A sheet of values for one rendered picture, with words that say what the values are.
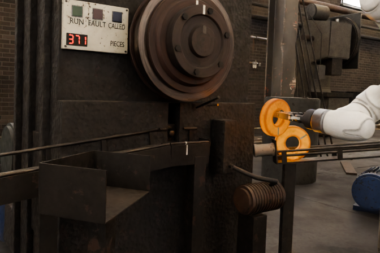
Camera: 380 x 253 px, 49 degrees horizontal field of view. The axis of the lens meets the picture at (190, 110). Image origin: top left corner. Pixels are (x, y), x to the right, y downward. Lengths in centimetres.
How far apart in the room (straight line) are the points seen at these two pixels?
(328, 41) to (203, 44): 793
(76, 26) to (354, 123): 103
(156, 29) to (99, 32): 22
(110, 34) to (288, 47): 449
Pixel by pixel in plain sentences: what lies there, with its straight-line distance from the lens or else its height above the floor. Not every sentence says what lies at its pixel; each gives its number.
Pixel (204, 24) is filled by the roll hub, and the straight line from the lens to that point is 164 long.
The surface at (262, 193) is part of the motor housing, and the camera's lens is 179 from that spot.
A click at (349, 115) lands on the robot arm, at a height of 86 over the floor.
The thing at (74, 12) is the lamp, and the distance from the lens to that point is 160.
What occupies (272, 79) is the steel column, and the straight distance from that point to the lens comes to 612.
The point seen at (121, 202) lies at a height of 60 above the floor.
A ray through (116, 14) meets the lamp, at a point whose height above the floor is 121.
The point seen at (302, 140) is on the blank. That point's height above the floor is 72.
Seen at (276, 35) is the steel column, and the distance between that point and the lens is 614.
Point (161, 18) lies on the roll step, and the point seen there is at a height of 119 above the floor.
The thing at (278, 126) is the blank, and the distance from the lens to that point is 172.
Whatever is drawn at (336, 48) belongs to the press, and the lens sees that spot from 959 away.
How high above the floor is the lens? 93
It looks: 3 degrees down
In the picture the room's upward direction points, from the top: 2 degrees clockwise
